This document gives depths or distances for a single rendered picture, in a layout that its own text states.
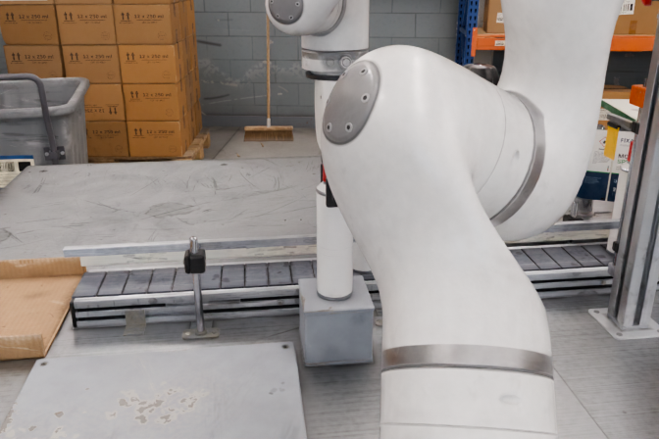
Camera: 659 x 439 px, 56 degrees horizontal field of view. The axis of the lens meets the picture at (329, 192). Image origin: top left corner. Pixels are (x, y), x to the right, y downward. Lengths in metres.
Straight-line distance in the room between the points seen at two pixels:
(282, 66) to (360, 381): 4.82
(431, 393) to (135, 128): 4.07
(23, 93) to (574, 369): 3.24
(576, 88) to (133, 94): 3.96
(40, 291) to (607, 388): 0.91
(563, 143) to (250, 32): 5.14
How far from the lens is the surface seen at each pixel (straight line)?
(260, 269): 1.07
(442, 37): 5.51
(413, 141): 0.41
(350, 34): 0.77
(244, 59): 5.63
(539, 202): 0.52
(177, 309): 1.03
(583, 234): 1.23
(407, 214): 0.43
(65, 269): 1.24
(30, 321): 1.11
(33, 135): 3.00
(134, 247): 1.00
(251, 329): 1.00
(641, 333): 1.09
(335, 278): 0.88
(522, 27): 0.53
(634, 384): 0.98
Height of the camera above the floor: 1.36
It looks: 20 degrees down
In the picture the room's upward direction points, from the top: straight up
